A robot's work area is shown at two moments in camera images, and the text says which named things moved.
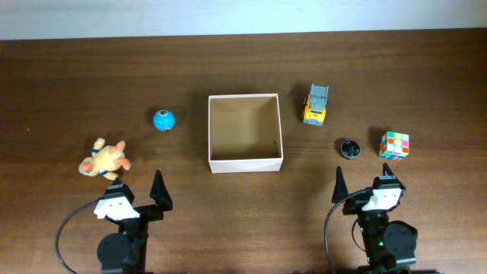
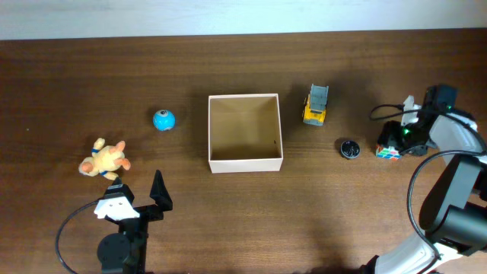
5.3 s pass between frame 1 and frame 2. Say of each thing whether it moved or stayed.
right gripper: moved
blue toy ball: stayed
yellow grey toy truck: stayed
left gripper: stayed
